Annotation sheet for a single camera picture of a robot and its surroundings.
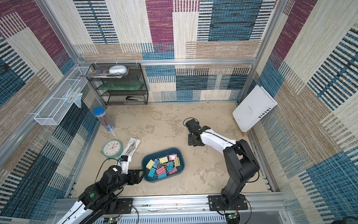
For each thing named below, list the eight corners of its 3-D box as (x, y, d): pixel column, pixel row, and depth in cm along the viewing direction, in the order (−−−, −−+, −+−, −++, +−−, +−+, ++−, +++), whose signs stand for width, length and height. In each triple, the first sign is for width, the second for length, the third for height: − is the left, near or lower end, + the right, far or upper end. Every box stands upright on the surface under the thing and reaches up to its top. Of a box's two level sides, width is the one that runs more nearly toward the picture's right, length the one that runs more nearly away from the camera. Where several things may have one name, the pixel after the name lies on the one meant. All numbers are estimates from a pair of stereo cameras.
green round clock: (101, 158, 92) (98, 156, 90) (107, 141, 101) (105, 139, 98) (120, 158, 92) (118, 156, 90) (125, 141, 100) (123, 139, 98)
